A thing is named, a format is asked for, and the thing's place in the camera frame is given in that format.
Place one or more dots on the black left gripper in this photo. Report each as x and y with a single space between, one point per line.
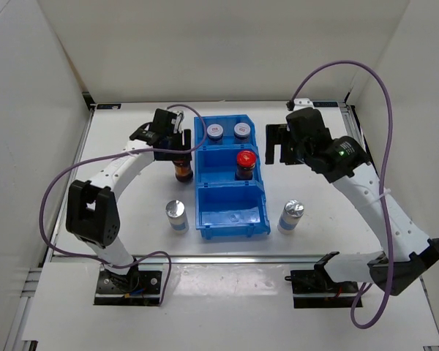
186 139

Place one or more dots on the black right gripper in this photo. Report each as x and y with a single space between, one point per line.
276 134

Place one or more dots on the red-lid chili sauce jar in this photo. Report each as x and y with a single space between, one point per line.
183 170

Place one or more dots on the white-lid dark sauce jar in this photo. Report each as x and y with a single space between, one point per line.
214 134

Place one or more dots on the blue-label white seasoning bottle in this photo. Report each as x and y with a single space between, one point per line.
176 213

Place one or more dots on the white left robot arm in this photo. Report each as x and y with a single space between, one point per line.
92 211

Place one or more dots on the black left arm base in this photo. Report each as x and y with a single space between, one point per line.
142 288

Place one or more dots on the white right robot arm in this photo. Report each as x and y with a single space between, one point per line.
406 251

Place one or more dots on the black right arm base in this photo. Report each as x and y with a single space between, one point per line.
311 292

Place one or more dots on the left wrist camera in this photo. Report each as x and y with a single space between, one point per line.
166 122

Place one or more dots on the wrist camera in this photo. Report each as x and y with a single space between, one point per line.
297 104
166 122

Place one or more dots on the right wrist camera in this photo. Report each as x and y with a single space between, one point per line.
297 104

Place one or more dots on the aluminium table edge rail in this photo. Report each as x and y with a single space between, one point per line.
208 259

